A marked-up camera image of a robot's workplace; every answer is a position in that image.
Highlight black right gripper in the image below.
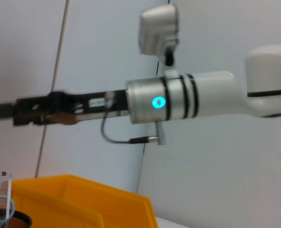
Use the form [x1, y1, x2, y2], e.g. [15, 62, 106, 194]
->
[0, 89, 129, 127]

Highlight transparent plastic ruler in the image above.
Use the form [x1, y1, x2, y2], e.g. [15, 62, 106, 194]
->
[0, 171, 14, 221]

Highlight blue sheathed scissors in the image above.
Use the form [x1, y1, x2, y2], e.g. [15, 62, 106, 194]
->
[0, 194, 16, 228]

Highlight yellow plastic bin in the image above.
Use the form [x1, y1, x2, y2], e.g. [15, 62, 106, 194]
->
[10, 174, 159, 228]

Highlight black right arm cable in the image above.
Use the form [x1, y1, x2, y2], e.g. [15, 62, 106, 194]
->
[100, 95, 167, 146]

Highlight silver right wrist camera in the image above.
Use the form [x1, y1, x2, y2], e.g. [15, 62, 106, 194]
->
[138, 3, 181, 67]

